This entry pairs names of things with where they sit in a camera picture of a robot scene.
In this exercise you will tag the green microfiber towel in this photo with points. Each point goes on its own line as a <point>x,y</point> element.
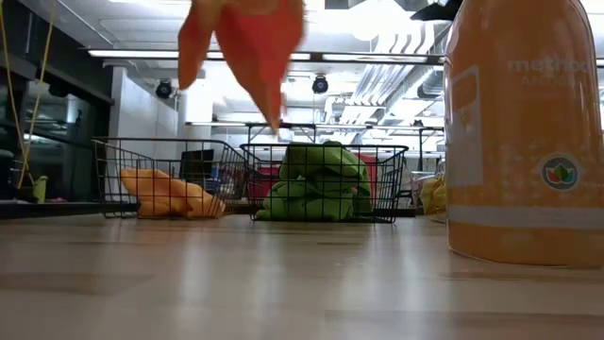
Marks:
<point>325,163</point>
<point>302,203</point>

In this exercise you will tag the orange cleaner bottle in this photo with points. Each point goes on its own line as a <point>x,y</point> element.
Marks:
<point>524,141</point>

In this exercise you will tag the black overhead frame beam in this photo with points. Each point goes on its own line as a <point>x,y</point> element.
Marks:
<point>358,57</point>

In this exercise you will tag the orange microfiber towel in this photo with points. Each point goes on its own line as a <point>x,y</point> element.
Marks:
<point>165,193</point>
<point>255,47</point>

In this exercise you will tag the black computer monitor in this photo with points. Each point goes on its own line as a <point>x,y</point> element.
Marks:
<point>197,163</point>

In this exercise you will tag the small yellow-green container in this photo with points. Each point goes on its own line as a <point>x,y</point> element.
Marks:
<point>40,190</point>

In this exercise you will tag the black round ceiling camera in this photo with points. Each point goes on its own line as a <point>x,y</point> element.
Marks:
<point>320,84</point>
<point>163,89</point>

